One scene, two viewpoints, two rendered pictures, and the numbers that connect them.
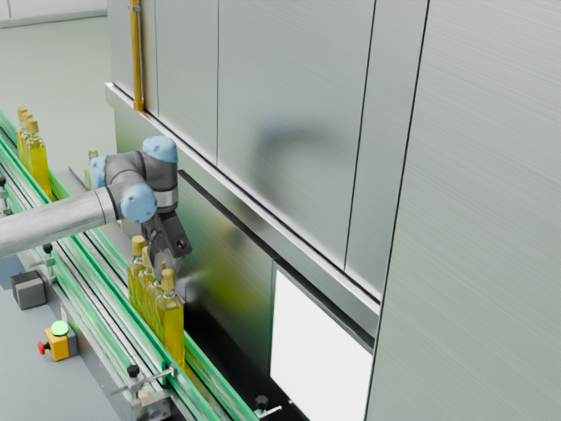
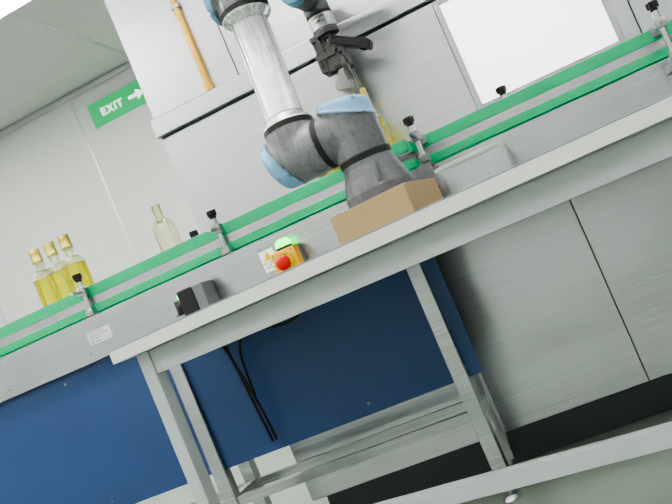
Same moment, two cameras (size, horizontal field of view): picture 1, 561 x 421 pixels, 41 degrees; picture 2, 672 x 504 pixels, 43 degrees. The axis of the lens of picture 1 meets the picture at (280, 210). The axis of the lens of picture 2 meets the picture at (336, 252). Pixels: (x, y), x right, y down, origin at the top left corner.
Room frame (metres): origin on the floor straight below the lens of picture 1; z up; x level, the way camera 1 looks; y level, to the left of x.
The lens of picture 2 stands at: (-0.16, 1.94, 0.65)
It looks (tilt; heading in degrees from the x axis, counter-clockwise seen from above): 3 degrees up; 320
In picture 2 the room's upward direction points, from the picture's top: 23 degrees counter-clockwise
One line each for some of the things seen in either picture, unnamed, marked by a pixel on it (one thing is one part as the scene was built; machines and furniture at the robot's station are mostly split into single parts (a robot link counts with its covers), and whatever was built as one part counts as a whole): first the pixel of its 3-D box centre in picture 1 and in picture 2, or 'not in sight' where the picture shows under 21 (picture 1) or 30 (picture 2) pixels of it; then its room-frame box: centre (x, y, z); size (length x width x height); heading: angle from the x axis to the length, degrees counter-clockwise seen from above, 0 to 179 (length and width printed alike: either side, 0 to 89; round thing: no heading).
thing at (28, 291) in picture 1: (27, 290); (199, 300); (1.87, 0.77, 0.79); 0.08 x 0.08 x 0.08; 35
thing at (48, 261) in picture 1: (42, 266); (216, 233); (1.80, 0.69, 0.94); 0.07 x 0.04 x 0.13; 125
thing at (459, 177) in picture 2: not in sight; (480, 177); (1.20, 0.30, 0.79); 0.27 x 0.17 x 0.08; 125
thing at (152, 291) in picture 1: (160, 316); not in sight; (1.55, 0.30, 0.99); 0.06 x 0.06 x 0.21; 36
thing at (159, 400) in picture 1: (151, 409); (433, 174); (1.35, 0.29, 0.85); 0.09 x 0.04 x 0.07; 125
